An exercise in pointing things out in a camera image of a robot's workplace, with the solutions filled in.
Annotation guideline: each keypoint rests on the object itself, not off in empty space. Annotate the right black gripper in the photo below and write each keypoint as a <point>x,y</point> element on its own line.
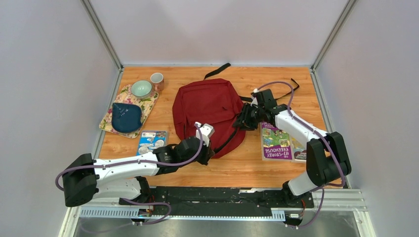
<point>243,120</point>

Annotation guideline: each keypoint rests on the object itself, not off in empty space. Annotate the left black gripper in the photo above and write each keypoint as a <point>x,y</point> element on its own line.
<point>208,154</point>

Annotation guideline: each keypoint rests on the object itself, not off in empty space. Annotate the red backpack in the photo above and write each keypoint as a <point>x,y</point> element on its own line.
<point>215,102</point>

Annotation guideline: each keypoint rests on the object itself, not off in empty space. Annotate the blue illustrated booklet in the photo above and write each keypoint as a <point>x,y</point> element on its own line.
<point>151,140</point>

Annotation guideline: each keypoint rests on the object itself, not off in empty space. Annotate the purple treehouse book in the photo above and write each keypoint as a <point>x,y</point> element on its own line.
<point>275,143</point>

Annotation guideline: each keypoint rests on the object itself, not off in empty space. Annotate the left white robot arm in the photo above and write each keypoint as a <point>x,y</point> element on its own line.
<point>86,178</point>

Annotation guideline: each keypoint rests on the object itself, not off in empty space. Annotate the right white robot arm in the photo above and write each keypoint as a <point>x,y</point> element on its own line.
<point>327,158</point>

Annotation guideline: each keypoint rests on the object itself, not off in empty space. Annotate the yellow picture book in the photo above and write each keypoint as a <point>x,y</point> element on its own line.
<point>298,151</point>

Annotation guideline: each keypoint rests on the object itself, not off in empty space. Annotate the dark blue leaf plate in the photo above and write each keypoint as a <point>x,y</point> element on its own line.
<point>126,118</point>

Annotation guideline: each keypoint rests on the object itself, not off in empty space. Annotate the pink ceramic mug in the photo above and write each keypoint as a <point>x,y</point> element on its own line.
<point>157,80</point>

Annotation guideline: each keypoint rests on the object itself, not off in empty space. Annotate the light green ceramic bowl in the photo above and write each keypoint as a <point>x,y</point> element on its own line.
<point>141,89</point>

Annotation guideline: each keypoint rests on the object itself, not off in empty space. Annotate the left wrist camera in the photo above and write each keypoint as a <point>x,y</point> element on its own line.
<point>204,132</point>

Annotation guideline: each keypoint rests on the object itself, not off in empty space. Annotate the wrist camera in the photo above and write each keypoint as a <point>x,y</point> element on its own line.
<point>204,132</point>
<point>255,95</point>

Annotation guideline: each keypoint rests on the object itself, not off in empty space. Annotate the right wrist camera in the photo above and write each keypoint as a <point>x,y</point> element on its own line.
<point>255,95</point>

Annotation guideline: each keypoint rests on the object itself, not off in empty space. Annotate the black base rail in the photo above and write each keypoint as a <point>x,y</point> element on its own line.
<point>220,202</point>

